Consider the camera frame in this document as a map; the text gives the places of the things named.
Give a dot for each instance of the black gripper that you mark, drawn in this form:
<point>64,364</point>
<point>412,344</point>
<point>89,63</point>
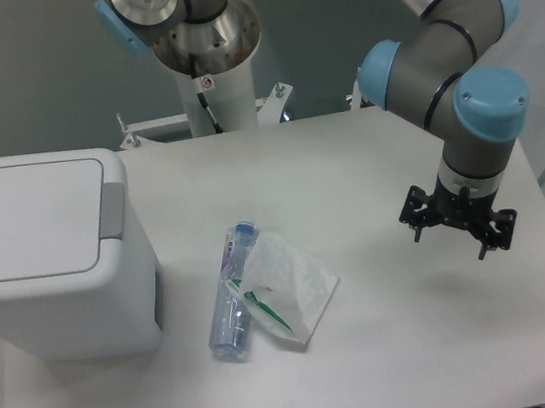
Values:
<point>493,229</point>

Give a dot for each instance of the white plastic trash can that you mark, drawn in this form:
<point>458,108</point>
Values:
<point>79,278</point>

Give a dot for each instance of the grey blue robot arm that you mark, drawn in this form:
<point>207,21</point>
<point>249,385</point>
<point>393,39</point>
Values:
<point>434,82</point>

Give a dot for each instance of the white plastic bag green print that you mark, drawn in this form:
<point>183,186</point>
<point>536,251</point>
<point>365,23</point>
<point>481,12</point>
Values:
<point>286,289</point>

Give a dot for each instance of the clear plastic water bottle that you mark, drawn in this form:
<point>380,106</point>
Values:
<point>231,319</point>

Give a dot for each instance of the white metal base bracket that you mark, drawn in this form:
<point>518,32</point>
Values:
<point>269,110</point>

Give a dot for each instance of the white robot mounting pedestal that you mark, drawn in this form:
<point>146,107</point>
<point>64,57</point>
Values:
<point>212,61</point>

